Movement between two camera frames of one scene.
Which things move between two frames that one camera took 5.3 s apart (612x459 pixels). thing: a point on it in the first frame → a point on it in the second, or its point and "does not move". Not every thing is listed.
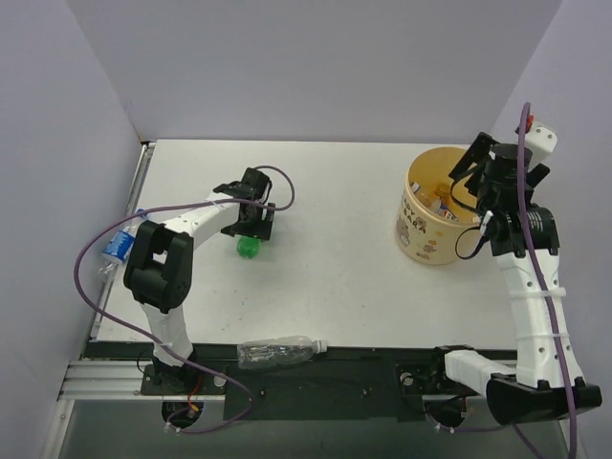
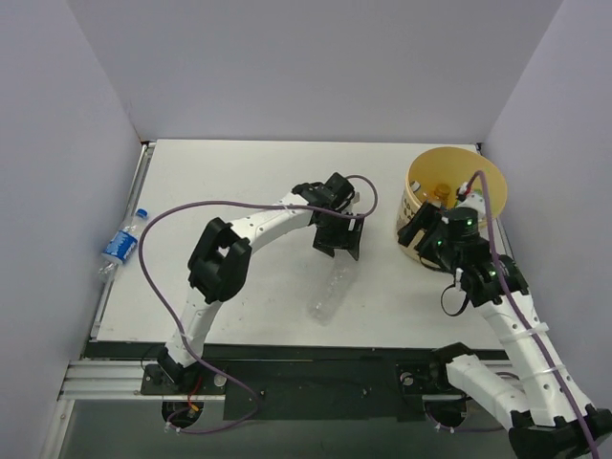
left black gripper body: x=255 y=226 → x=339 y=237
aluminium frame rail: x=119 y=380 does not move
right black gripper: x=478 y=150 → x=416 y=225
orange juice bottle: x=443 y=191 does not move
